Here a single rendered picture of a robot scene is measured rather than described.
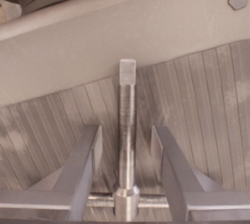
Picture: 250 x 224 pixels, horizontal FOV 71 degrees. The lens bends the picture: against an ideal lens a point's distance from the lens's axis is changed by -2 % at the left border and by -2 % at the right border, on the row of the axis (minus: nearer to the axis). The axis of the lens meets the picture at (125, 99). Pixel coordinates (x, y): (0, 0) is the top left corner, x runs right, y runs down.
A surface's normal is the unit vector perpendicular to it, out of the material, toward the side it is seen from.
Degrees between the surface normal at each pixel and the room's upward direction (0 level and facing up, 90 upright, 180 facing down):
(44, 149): 0
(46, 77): 0
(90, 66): 0
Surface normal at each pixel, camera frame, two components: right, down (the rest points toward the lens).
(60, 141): 0.00, 0.25
